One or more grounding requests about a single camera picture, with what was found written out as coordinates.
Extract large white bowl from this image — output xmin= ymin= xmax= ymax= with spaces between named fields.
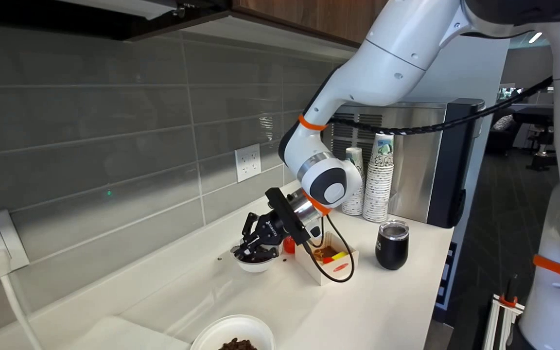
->
xmin=188 ymin=314 xmax=276 ymax=350

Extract white wall outlet with plug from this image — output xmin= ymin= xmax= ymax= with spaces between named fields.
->
xmin=0 ymin=209 xmax=31 ymax=289

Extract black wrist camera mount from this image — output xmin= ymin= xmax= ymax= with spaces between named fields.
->
xmin=264 ymin=187 xmax=313 ymax=248

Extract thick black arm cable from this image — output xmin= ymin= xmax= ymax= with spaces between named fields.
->
xmin=327 ymin=77 xmax=554 ymax=139

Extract small white bowl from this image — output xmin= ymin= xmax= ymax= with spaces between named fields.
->
xmin=229 ymin=242 xmax=282 ymax=275

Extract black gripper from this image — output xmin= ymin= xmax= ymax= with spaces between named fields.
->
xmin=233 ymin=211 xmax=297 ymax=265

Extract white stand with orange band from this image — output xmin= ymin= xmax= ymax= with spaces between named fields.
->
xmin=482 ymin=292 xmax=527 ymax=350

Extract coffee beans in large bowl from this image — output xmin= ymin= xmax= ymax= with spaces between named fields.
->
xmin=220 ymin=337 xmax=258 ymax=350

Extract black office chair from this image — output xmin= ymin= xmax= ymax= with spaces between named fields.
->
xmin=529 ymin=123 xmax=558 ymax=174

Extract white cardboard box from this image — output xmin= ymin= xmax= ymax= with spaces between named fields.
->
xmin=293 ymin=232 xmax=358 ymax=289

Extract white wall outlet plate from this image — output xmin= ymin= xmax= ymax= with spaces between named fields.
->
xmin=233 ymin=143 xmax=264 ymax=184

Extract thin black camera cable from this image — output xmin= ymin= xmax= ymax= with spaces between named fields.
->
xmin=309 ymin=213 xmax=358 ymax=287

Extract speckled white paper cup stack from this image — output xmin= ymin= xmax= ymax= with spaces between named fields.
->
xmin=340 ymin=147 xmax=365 ymax=219
xmin=362 ymin=133 xmax=397 ymax=224

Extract wooden wall cabinet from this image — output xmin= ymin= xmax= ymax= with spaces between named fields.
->
xmin=229 ymin=0 xmax=389 ymax=47

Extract black tumbler with clear lid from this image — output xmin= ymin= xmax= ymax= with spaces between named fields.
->
xmin=373 ymin=219 xmax=412 ymax=273

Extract stainless steel appliance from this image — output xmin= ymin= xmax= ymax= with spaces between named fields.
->
xmin=327 ymin=100 xmax=451 ymax=226

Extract black appliance panel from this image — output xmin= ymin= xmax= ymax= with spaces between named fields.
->
xmin=426 ymin=98 xmax=486 ymax=230

